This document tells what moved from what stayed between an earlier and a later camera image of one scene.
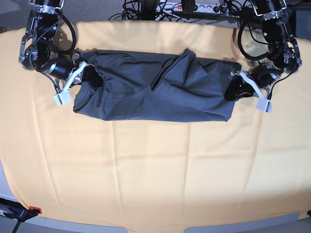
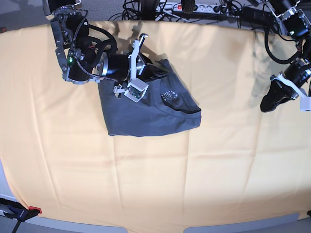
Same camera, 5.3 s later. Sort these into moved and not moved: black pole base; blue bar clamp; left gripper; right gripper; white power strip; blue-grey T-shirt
Moved: right gripper; left gripper; blue-grey T-shirt
Not moved: blue bar clamp; black pole base; white power strip
